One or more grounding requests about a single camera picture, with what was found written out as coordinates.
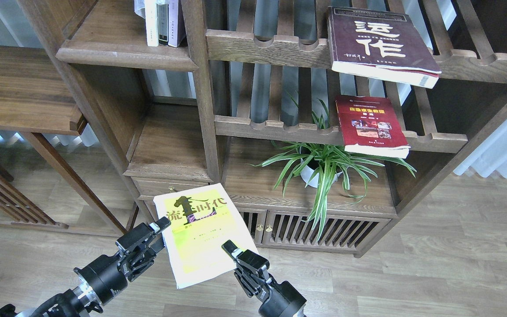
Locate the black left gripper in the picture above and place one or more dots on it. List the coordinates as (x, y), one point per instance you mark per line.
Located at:
(105, 277)

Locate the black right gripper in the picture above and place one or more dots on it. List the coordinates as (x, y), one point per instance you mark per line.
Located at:
(277, 300)

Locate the yellow green book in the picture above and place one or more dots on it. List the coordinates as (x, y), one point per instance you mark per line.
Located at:
(202, 219)

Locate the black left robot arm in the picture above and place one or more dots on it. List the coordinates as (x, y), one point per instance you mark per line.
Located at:
(60, 305)

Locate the green spider plant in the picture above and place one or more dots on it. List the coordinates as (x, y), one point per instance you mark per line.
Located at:
(323, 164)

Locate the wooden bookshelf unit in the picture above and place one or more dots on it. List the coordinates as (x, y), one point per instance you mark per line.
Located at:
(206, 111)

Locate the red paperback book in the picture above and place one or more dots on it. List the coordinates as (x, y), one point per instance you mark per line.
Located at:
(369, 126)

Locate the lilac upright book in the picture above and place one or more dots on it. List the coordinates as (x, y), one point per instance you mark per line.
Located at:
(176, 27)

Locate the wooden side table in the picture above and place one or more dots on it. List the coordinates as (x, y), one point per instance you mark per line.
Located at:
(35, 101)

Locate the dark grey upright book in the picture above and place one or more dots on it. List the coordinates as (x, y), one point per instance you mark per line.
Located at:
(163, 21)

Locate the white upright book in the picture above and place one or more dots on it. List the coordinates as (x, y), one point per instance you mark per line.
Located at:
(151, 19)

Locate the dark maroon large book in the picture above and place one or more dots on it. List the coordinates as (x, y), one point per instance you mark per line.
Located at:
(380, 45)

